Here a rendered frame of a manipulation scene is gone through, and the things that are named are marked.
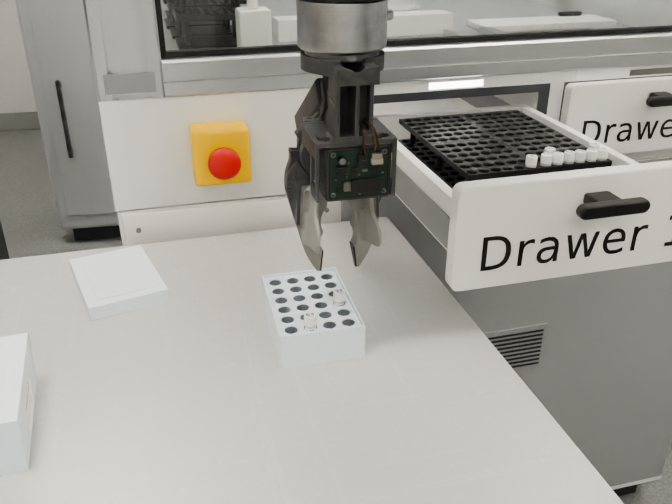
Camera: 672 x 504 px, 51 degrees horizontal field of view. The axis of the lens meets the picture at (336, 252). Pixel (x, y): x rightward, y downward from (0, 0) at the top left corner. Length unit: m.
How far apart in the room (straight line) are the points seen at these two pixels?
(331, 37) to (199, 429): 0.34
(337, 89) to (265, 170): 0.40
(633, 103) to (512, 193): 0.49
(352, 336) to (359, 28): 0.29
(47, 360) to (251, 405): 0.22
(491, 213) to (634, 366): 0.80
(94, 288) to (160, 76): 0.27
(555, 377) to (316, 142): 0.87
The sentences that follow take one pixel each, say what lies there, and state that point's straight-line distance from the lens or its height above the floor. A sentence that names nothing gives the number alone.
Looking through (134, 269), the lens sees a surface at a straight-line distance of 0.85.
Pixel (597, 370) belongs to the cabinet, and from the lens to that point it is 1.39.
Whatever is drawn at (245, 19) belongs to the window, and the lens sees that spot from 0.92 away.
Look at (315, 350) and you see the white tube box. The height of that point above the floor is 0.78.
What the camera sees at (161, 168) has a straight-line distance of 0.94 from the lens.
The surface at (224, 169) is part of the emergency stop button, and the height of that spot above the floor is 0.87.
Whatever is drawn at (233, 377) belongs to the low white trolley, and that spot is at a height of 0.76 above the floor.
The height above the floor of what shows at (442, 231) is 0.85.
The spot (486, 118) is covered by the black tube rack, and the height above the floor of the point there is 0.90.
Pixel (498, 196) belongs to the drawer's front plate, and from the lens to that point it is 0.67.
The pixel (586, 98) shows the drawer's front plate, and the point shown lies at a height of 0.91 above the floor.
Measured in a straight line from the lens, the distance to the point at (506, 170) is 0.79.
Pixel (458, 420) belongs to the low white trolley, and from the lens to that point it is 0.64.
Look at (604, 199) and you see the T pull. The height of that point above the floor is 0.91.
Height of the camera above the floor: 1.17
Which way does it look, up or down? 27 degrees down
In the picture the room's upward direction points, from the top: straight up
